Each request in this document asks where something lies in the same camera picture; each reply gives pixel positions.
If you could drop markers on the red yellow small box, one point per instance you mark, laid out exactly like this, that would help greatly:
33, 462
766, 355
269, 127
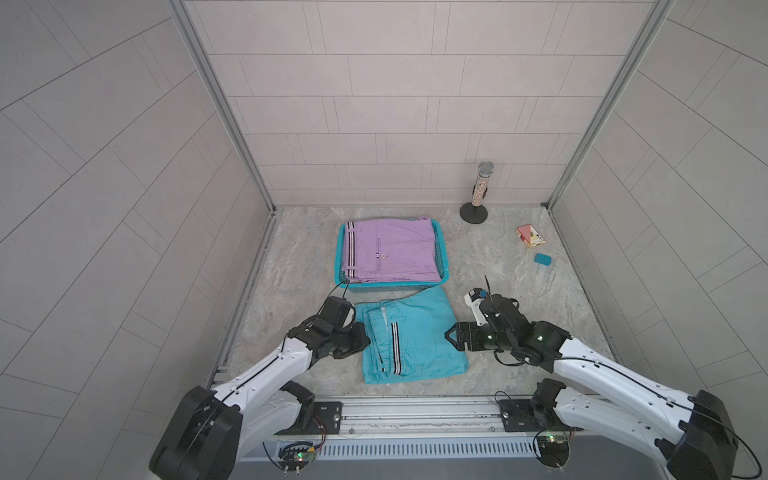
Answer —
530, 236

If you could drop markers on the left circuit board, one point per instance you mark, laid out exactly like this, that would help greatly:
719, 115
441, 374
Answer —
295, 457

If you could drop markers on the glitter microphone on stand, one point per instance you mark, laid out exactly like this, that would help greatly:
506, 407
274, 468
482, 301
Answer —
474, 212

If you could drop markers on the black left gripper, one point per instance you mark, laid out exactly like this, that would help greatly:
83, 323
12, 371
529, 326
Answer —
360, 336

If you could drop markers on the teal striped pants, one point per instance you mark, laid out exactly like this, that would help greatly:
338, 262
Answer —
407, 339

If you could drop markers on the aluminium mounting rail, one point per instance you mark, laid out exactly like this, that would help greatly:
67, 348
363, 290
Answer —
389, 416

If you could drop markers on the purple striped pants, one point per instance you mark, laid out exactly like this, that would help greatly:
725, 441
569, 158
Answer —
389, 250

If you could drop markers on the circuit board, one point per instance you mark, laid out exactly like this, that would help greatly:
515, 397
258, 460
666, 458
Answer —
295, 457
552, 452

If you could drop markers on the small teal block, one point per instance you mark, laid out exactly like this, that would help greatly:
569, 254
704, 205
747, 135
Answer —
543, 259

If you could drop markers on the teal plastic basket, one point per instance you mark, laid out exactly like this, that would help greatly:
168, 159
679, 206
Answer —
441, 257

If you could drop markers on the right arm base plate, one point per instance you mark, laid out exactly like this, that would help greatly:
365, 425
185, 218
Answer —
531, 415

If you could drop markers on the right circuit board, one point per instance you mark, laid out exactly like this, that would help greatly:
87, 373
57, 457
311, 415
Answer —
552, 452

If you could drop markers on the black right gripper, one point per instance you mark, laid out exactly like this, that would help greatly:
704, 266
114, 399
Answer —
459, 335

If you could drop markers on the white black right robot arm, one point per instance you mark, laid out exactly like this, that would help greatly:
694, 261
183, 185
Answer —
691, 436

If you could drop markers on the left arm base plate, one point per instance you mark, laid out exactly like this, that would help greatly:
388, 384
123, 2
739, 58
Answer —
324, 417

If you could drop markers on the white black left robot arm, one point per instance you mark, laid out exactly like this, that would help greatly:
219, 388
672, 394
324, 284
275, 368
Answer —
212, 429

